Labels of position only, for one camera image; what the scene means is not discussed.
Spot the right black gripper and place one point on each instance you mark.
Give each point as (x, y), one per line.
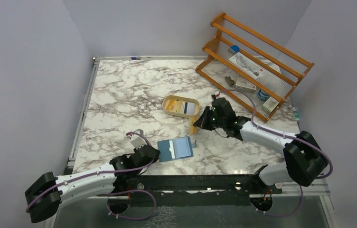
(202, 122)

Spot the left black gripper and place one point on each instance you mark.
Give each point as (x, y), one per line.
(157, 155)

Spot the yellow orange card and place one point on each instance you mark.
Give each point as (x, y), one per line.
(191, 128)
(174, 105)

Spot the light blue striped card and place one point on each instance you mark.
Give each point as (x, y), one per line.
(188, 108)

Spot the blue leather card holder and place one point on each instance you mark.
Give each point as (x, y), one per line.
(177, 148)

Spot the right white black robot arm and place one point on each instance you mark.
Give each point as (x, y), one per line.
(304, 161)

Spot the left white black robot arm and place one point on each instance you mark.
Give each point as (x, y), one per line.
(49, 192)

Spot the yellow oval tray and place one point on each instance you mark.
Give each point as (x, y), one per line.
(183, 99)

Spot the brown small figurine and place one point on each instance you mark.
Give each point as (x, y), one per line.
(229, 81)

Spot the small beige red box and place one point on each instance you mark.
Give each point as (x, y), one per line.
(245, 86)

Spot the blue white can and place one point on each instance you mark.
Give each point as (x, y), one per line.
(262, 95)

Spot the small green white box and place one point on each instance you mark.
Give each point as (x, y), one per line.
(269, 105)

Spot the long white printed box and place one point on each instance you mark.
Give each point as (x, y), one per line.
(248, 66)

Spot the orange wooden rack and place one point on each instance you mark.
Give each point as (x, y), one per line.
(284, 69)

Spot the blue grey eraser block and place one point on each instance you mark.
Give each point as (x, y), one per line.
(233, 49)

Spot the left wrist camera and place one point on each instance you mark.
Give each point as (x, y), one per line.
(136, 139)

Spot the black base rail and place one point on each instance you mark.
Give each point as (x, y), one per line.
(190, 190)

